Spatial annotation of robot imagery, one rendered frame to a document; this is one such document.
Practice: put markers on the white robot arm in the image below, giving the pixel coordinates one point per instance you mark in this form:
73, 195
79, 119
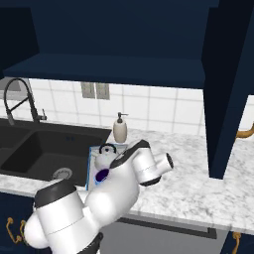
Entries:
109, 198

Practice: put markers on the white kettle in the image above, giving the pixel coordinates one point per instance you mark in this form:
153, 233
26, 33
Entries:
102, 159

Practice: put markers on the pale blue tray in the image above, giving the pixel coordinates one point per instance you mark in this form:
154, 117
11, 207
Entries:
92, 155

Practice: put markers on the purple mug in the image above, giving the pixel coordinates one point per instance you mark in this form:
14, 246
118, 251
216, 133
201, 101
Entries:
101, 175

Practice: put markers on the dark blue base cabinet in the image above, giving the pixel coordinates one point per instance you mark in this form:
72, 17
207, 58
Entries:
13, 206
246, 244

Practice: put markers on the beige soap dispenser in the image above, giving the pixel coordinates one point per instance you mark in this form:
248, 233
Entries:
120, 130

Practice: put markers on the black sink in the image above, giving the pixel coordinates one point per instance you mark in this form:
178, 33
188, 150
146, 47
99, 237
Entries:
39, 152

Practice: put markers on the black tap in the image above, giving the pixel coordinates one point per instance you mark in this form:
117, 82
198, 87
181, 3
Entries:
32, 102

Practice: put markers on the grey dishwasher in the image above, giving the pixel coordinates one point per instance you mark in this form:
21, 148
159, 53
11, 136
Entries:
158, 243

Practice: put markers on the grey wall socket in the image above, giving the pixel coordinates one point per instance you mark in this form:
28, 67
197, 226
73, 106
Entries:
102, 91
88, 90

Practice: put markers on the dark blue wall cabinet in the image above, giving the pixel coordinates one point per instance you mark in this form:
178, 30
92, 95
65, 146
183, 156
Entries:
115, 39

